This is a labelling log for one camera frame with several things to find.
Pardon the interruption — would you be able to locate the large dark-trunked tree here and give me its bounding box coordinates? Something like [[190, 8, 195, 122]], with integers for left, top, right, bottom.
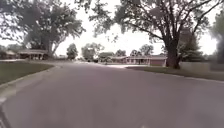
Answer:
[[74, 0, 224, 70]]

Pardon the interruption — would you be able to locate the grey asphalt road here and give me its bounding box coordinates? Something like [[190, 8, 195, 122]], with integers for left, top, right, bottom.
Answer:
[[0, 61, 224, 128]]

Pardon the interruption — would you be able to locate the large leafy tree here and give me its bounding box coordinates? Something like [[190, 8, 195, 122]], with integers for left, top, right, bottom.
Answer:
[[0, 0, 87, 60]]

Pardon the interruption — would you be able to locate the row of distant trees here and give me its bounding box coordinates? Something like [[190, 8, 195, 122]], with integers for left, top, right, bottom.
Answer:
[[65, 42, 156, 63]]

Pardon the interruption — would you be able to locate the low house with porch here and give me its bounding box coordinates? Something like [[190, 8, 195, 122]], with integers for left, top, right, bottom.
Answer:
[[17, 49, 50, 61]]

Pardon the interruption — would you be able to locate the long low brick house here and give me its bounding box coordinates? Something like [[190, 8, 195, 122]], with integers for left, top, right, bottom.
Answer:
[[109, 54, 168, 67]]

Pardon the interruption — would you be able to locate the pale concrete kerb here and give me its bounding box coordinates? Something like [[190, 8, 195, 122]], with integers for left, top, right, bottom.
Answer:
[[0, 64, 64, 108]]

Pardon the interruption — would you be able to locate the pale concrete driveway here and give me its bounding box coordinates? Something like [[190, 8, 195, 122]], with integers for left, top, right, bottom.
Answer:
[[99, 63, 135, 69]]

